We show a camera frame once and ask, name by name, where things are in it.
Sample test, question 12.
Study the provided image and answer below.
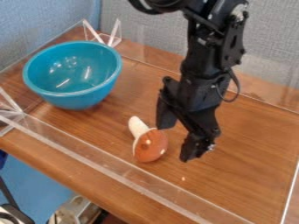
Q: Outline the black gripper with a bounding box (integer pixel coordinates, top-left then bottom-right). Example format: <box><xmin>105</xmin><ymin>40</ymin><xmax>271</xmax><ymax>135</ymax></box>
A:
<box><xmin>154</xmin><ymin>74</ymin><xmax>229</xmax><ymax>162</ymax></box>

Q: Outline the brown toy mushroom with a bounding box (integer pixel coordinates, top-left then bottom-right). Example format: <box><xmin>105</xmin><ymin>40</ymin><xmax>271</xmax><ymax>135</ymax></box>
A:
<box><xmin>128</xmin><ymin>116</ymin><xmax>168</xmax><ymax>163</ymax></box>

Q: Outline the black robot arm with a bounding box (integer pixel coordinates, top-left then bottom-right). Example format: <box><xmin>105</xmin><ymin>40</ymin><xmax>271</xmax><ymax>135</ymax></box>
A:
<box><xmin>128</xmin><ymin>0</ymin><xmax>248</xmax><ymax>162</ymax></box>

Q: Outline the blue bowl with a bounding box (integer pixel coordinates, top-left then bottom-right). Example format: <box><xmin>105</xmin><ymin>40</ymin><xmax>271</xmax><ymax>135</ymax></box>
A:
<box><xmin>22</xmin><ymin>41</ymin><xmax>122</xmax><ymax>110</ymax></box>

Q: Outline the clear acrylic back barrier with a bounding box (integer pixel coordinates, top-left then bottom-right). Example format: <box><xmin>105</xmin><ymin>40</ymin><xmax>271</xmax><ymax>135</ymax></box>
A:
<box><xmin>116</xmin><ymin>39</ymin><xmax>299</xmax><ymax>113</ymax></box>

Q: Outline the clear acrylic barrier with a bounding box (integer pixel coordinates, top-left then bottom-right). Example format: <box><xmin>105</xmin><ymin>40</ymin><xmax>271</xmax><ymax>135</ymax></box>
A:
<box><xmin>116</xmin><ymin>39</ymin><xmax>299</xmax><ymax>113</ymax></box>
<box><xmin>0</xmin><ymin>87</ymin><xmax>252</xmax><ymax>224</ymax></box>

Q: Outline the white power strip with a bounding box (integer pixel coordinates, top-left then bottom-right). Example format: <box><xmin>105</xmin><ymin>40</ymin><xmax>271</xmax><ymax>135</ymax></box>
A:
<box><xmin>46</xmin><ymin>195</ymin><xmax>101</xmax><ymax>224</ymax></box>

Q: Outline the clear acrylic front barrier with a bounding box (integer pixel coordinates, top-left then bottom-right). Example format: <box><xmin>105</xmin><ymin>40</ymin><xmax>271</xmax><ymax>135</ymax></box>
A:
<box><xmin>0</xmin><ymin>87</ymin><xmax>252</xmax><ymax>224</ymax></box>

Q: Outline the black stand below table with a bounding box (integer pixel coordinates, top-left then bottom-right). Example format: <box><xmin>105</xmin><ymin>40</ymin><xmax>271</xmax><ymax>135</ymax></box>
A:
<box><xmin>0</xmin><ymin>177</ymin><xmax>34</xmax><ymax>224</ymax></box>

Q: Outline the black cable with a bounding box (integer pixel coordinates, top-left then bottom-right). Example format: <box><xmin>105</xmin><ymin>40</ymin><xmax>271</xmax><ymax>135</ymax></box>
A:
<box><xmin>215</xmin><ymin>68</ymin><xmax>241</xmax><ymax>103</ymax></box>

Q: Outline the clear acrylic corner bracket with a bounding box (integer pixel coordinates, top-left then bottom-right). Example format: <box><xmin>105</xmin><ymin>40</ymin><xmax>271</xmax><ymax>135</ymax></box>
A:
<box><xmin>81</xmin><ymin>19</ymin><xmax>122</xmax><ymax>48</ymax></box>

